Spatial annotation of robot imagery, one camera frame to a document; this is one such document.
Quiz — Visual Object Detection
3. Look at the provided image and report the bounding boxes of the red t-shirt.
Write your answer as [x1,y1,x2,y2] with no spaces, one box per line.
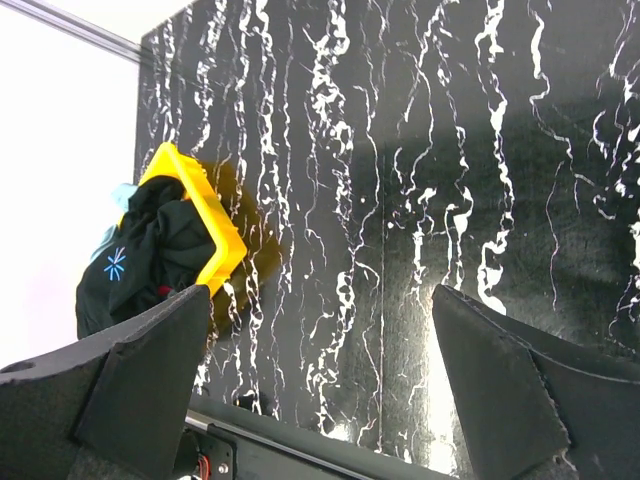
[157,285,175,299]

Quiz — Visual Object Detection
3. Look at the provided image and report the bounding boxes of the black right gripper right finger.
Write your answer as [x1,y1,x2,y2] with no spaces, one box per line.
[432,285,639,479]

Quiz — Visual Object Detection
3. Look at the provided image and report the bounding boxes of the light blue grey t-shirt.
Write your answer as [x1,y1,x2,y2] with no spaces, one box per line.
[90,183,138,262]

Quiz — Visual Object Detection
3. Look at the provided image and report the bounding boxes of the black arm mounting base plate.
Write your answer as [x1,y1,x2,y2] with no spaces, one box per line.
[185,394,447,479]

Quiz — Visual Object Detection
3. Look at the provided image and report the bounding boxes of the black t-shirt with blue logo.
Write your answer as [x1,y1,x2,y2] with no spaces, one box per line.
[75,176,216,339]

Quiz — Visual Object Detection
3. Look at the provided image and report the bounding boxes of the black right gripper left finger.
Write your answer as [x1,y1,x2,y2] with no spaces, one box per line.
[1,286,209,479]

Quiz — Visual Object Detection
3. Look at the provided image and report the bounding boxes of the aluminium frame post left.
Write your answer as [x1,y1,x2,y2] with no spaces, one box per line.
[1,0,154,64]

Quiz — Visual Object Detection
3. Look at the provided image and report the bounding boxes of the yellow plastic bin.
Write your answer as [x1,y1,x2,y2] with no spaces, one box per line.
[137,143,248,295]

